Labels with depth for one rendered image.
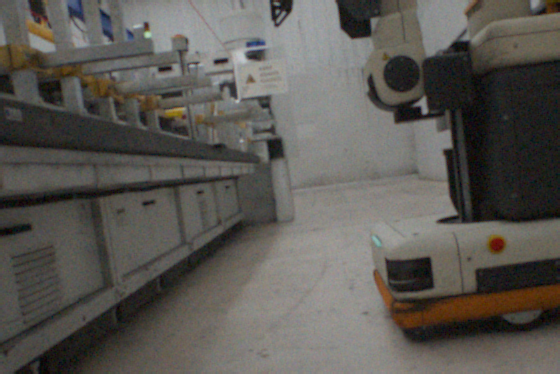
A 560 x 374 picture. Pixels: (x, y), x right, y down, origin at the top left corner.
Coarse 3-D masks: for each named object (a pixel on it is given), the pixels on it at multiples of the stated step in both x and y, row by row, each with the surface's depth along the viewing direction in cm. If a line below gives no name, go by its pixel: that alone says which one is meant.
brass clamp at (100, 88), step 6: (96, 84) 172; (102, 84) 172; (108, 84) 174; (90, 90) 173; (96, 90) 173; (102, 90) 173; (108, 90) 174; (114, 90) 179; (96, 96) 175; (102, 96) 174; (108, 96) 175; (114, 96) 178; (120, 96) 184
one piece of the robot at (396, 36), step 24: (384, 0) 173; (408, 0) 173; (384, 24) 169; (408, 24) 169; (384, 48) 170; (408, 48) 170; (384, 72) 170; (408, 72) 170; (384, 96) 171; (408, 96) 171
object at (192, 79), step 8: (144, 80) 179; (152, 80) 179; (160, 80) 179; (168, 80) 180; (176, 80) 180; (184, 80) 180; (192, 80) 180; (88, 88) 179; (120, 88) 179; (128, 88) 179; (136, 88) 180; (144, 88) 180; (152, 88) 180; (160, 88) 180; (168, 88) 181; (56, 96) 179; (88, 96) 179
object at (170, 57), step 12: (108, 60) 154; (120, 60) 154; (132, 60) 154; (144, 60) 154; (156, 60) 155; (168, 60) 155; (84, 72) 154; (96, 72) 155; (108, 72) 157; (12, 84) 155
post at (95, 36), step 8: (88, 0) 173; (96, 0) 175; (88, 8) 173; (96, 8) 174; (88, 16) 173; (96, 16) 173; (88, 24) 174; (96, 24) 174; (88, 32) 174; (96, 32) 174; (88, 40) 174; (96, 40) 174; (104, 104) 176; (112, 104) 178; (104, 112) 176; (112, 112) 177
